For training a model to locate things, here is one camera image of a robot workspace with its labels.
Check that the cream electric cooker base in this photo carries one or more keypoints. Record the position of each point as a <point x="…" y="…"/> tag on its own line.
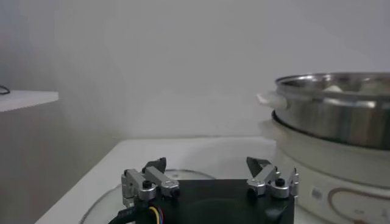
<point x="320" y="164"/>

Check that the steel steamer basket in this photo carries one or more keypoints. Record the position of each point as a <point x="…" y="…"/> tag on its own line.
<point x="335" y="121"/>

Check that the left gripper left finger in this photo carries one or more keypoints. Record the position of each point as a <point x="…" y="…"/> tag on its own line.
<point x="161" y="181"/>

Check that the white steamed baozi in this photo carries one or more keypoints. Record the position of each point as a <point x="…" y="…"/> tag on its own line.
<point x="333" y="89"/>

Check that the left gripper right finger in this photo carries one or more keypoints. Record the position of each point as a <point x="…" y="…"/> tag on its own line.
<point x="263" y="179"/>

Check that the glass pot lid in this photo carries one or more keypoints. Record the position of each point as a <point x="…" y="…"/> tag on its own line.
<point x="103" y="210"/>

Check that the white side table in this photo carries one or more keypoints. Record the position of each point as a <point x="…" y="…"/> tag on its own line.
<point x="27" y="99"/>

